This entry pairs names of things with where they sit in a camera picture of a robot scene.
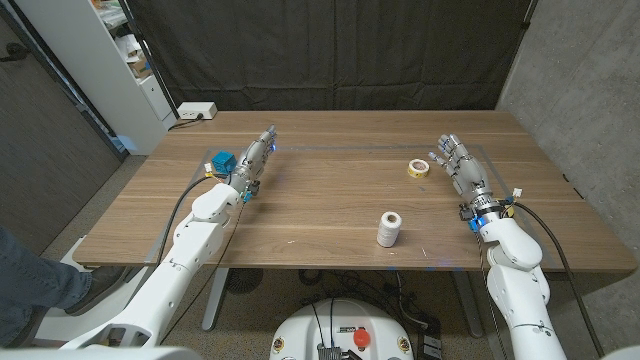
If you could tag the black floor power strip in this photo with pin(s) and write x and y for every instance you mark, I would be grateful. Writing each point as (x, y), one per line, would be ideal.
(430, 345)

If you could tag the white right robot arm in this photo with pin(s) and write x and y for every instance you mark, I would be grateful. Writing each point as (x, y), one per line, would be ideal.
(520, 295)

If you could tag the black backdrop curtain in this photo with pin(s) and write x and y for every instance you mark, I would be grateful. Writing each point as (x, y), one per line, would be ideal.
(330, 55)

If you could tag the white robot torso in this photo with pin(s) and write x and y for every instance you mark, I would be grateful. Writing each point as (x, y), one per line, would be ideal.
(300, 335)

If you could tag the smiley tape roll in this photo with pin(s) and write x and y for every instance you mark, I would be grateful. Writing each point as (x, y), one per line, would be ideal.
(418, 170)

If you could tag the round black floor fan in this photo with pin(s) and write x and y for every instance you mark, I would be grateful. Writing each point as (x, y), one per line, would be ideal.
(244, 281)

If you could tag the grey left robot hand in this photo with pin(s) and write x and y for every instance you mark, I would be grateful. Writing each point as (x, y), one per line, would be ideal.
(252, 160)

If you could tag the person leg in jeans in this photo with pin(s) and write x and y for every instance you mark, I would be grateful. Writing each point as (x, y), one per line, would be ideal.
(30, 285)

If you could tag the red emergency stop button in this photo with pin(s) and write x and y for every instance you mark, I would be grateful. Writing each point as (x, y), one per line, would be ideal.
(361, 337)

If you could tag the white power strip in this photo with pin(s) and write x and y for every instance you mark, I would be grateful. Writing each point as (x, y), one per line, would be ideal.
(196, 110)

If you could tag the grey table leg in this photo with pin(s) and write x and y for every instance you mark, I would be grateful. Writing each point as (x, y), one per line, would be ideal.
(215, 300)
(467, 305)

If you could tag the blue cube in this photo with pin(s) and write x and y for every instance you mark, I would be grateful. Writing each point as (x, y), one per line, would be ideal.
(223, 162)

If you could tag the dark person shoe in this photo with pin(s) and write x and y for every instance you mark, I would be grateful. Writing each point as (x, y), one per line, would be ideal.
(100, 285)

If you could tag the cardboard box on shelf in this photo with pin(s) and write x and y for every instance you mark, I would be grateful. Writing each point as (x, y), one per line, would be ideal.
(140, 67)

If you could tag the black backdrop stand pole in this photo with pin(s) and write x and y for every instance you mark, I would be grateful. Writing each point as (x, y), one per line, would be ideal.
(150, 60)

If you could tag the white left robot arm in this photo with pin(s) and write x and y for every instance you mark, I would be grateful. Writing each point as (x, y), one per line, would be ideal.
(170, 285)

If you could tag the white shelf cabinet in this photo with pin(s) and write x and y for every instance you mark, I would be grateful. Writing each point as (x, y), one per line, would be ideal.
(95, 75)

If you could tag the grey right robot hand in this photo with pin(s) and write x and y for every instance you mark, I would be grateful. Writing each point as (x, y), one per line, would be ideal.
(470, 175)

